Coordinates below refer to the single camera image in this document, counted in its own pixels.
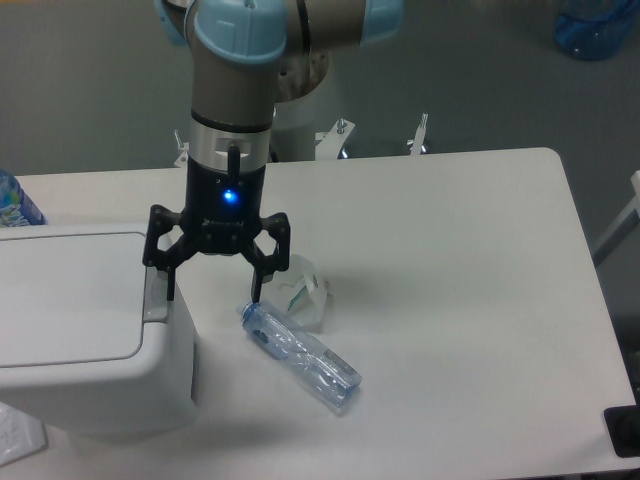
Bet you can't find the white side frame bar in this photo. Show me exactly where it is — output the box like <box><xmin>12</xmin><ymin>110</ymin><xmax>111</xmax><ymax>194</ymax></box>
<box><xmin>591</xmin><ymin>171</ymin><xmax>639</xmax><ymax>268</ymax></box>

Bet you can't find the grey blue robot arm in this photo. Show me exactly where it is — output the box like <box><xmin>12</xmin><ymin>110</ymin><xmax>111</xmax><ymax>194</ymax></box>
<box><xmin>143</xmin><ymin>1</ymin><xmax>404</xmax><ymax>301</ymax></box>

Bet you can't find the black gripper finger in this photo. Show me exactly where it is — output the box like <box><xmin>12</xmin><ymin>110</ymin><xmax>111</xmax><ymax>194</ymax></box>
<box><xmin>241</xmin><ymin>211</ymin><xmax>292</xmax><ymax>305</ymax></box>
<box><xmin>142</xmin><ymin>204</ymin><xmax>203</xmax><ymax>301</ymax></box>

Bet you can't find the clear blue plastic bottle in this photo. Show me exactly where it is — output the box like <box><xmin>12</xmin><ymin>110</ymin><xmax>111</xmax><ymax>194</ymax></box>
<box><xmin>236</xmin><ymin>300</ymin><xmax>362</xmax><ymax>413</ymax></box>

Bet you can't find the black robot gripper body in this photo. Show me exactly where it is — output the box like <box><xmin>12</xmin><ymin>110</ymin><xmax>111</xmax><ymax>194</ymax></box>
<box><xmin>180</xmin><ymin>159</ymin><xmax>266</xmax><ymax>255</ymax></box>

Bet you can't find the white push-button trash can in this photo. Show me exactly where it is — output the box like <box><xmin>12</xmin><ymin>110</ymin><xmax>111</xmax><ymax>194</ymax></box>
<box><xmin>1</xmin><ymin>223</ymin><xmax>198</xmax><ymax>435</ymax></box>

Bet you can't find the black table corner clamp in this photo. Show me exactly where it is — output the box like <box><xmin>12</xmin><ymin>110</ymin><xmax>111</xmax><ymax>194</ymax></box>
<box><xmin>604</xmin><ymin>405</ymin><xmax>639</xmax><ymax>458</ymax></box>

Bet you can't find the crumpled white paper wrapper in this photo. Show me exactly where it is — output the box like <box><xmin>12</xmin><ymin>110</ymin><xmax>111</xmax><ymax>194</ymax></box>
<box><xmin>262</xmin><ymin>254</ymin><xmax>330</xmax><ymax>333</ymax></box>

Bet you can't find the blue labelled drink bottle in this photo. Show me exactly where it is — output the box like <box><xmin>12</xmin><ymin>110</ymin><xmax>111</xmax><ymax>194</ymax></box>
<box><xmin>1</xmin><ymin>170</ymin><xmax>47</xmax><ymax>228</ymax></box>

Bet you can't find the large blue water jug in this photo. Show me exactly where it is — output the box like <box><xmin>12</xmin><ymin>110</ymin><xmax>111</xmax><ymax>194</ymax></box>
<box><xmin>552</xmin><ymin>0</ymin><xmax>639</xmax><ymax>61</ymax></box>

